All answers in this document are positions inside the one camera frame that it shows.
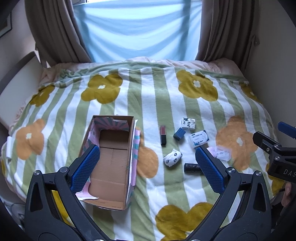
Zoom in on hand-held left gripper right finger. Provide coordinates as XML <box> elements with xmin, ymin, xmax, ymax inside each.
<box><xmin>191</xmin><ymin>146</ymin><xmax>272</xmax><ymax>234</ymax></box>

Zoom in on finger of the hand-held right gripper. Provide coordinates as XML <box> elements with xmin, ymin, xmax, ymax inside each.
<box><xmin>253</xmin><ymin>131</ymin><xmax>283</xmax><ymax>154</ymax></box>
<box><xmin>278</xmin><ymin>122</ymin><xmax>296</xmax><ymax>140</ymax></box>

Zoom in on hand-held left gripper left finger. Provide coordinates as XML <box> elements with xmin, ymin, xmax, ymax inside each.
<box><xmin>24</xmin><ymin>145</ymin><xmax>102</xmax><ymax>232</ymax></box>

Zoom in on black bag roll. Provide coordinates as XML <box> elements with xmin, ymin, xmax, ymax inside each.
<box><xmin>184</xmin><ymin>163</ymin><xmax>201</xmax><ymax>173</ymax></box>

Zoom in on clear plastic container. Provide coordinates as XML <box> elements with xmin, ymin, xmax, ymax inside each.
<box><xmin>206</xmin><ymin>146</ymin><xmax>232</xmax><ymax>161</ymax></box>

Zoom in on cardboard box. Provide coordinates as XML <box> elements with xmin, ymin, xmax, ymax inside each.
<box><xmin>77</xmin><ymin>115</ymin><xmax>141</xmax><ymax>211</ymax></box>

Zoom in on small blue box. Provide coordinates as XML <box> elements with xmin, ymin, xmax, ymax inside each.
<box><xmin>173</xmin><ymin>127</ymin><xmax>186</xmax><ymax>140</ymax></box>

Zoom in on black-and-white printed tissue pack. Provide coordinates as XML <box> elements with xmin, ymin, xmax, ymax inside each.
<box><xmin>180</xmin><ymin>117</ymin><xmax>196</xmax><ymax>131</ymax></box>

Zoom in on person's right hand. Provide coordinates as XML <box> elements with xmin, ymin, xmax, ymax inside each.
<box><xmin>284</xmin><ymin>182</ymin><xmax>295</xmax><ymax>207</ymax></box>

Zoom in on white and blue floss pack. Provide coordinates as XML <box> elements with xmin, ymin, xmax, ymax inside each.
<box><xmin>189</xmin><ymin>130</ymin><xmax>210</xmax><ymax>149</ymax></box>

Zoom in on dark red lipstick tube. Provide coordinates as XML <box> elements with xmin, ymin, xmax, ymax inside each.
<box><xmin>160</xmin><ymin>125</ymin><xmax>167</xmax><ymax>146</ymax></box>

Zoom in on pink quilt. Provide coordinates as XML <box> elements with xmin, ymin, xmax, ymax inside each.
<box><xmin>42</xmin><ymin>57</ymin><xmax>245</xmax><ymax>77</ymax></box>

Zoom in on striped floral blanket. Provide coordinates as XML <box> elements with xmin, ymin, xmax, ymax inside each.
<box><xmin>0</xmin><ymin>61</ymin><xmax>285</xmax><ymax>241</ymax></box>

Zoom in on white padded headboard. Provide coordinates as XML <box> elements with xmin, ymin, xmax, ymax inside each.
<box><xmin>0</xmin><ymin>51</ymin><xmax>44</xmax><ymax>127</ymax></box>

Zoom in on brown curtain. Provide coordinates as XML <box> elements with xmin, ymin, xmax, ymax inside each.
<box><xmin>24</xmin><ymin>0</ymin><xmax>93</xmax><ymax>67</ymax></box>
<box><xmin>194</xmin><ymin>0</ymin><xmax>260</xmax><ymax>63</ymax></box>

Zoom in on light blue sheer curtain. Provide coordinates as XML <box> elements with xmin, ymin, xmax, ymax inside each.
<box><xmin>72</xmin><ymin>0</ymin><xmax>204</xmax><ymax>63</ymax></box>

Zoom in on framed wall picture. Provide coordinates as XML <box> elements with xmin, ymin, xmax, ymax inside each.
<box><xmin>0</xmin><ymin>11</ymin><xmax>13</xmax><ymax>39</ymax></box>

